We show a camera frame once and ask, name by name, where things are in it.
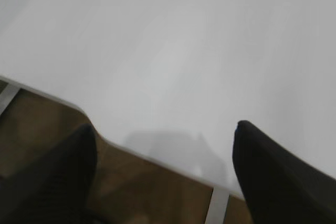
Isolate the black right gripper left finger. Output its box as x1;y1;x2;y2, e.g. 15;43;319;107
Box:
1;124;97;223

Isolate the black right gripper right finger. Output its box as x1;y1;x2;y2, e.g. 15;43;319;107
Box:
232;121;335;223

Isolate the white table leg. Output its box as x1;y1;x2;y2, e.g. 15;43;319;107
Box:
204;187;229;224

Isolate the white table frame bar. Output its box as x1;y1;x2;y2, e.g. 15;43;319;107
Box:
0;84;20;115

